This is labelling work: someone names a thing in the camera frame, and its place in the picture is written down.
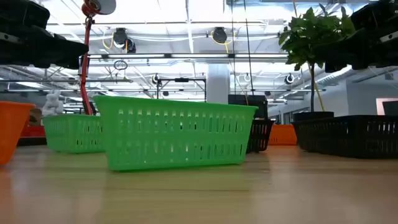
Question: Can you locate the red background bin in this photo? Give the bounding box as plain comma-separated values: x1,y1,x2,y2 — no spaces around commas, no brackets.
20,125,47,139

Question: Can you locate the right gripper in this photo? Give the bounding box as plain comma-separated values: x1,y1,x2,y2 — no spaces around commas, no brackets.
324,26,398,73

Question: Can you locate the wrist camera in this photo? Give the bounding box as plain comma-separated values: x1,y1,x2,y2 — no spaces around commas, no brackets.
0,0,51,30
351,0,398,30

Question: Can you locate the green plastic basket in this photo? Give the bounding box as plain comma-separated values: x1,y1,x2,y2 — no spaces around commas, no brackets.
42,114,106,154
92,95,259,172

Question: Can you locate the white figurine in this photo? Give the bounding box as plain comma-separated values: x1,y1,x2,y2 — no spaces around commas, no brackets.
42,89,65,117

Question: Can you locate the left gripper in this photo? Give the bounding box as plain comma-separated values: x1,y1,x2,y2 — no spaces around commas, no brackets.
0,26,90,70

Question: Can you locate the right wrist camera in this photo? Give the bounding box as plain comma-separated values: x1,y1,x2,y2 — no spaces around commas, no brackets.
351,0,398,30

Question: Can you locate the orange plastic basket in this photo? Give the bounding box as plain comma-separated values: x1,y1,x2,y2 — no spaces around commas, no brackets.
0,101,35,166
267,124,299,146

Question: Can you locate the thin black hanging cable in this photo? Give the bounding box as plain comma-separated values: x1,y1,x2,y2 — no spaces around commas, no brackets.
231,0,236,96

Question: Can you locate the black aluminium table frame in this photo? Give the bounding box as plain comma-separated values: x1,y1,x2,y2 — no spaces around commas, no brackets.
17,136,47,147

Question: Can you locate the long ceiling strut rail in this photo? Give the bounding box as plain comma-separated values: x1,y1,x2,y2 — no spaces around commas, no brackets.
88,52,289,60

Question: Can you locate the green potted plant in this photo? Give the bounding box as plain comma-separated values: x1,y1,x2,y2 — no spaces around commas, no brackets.
277,2,356,123

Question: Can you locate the black background station frame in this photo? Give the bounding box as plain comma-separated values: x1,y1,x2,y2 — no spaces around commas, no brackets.
156,77,208,103

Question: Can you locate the black plastic basket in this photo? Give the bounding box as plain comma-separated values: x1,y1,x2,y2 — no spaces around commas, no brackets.
292,114,398,159
246,119,276,154

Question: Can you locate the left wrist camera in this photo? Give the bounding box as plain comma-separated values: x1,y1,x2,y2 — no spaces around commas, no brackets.
0,0,51,30

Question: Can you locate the black background monitor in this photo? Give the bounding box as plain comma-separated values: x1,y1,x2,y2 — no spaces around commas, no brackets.
228,94,269,119

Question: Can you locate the brown cardboard box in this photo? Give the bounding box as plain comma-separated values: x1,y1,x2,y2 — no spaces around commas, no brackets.
29,107,44,127

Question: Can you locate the red desk lamp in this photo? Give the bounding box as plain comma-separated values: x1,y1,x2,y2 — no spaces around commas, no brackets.
79,0,118,116

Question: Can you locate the yellow hanging cord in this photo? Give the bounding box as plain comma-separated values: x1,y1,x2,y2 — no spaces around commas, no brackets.
306,60,326,112

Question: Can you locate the wall-mounted screen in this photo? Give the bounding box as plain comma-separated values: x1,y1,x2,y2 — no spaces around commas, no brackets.
375,97,398,117

